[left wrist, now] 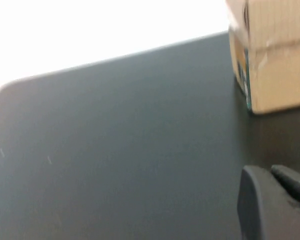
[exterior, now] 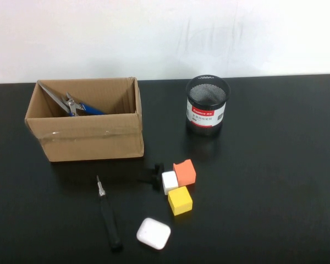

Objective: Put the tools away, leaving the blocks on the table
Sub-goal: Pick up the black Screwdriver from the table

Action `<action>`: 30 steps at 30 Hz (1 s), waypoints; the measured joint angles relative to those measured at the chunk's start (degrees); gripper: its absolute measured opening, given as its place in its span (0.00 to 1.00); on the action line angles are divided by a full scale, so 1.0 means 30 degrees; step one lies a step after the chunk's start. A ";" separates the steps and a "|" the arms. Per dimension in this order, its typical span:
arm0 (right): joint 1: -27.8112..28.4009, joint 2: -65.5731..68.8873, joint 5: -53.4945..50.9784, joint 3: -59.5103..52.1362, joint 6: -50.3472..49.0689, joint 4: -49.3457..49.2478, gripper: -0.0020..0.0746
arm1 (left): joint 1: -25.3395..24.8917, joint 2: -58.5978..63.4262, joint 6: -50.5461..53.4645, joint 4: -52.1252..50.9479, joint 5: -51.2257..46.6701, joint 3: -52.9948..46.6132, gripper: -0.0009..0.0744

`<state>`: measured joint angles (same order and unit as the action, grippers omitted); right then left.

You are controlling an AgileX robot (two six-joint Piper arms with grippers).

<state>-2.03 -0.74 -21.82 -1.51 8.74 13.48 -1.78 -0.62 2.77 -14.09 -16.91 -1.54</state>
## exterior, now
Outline blue-handled wire cutters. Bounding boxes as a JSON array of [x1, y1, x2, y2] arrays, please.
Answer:
[[60, 92, 107, 117]]

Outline black-handled precision screwdriver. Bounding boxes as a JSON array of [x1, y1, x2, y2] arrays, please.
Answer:
[[96, 175, 124, 251]]

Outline red-handled scissors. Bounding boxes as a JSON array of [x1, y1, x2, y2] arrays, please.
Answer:
[[37, 80, 72, 116]]

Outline black mesh pen holder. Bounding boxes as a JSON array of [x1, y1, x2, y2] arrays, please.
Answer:
[[185, 74, 231, 138]]

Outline orange cube block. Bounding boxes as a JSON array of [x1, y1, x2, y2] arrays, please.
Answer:
[[173, 158, 197, 187]]

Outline black plastic clip part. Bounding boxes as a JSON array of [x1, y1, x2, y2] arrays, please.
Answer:
[[137, 162, 165, 192]]

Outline white cube block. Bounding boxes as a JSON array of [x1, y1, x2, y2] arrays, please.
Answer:
[[161, 170, 179, 196]]

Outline yellow cube block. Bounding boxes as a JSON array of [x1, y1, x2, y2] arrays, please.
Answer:
[[167, 185, 194, 216]]

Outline brown cardboard box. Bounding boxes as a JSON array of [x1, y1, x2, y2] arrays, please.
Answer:
[[24, 76, 145, 162]]

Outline white earbuds case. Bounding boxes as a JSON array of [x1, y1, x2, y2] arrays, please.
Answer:
[[136, 217, 172, 250]]

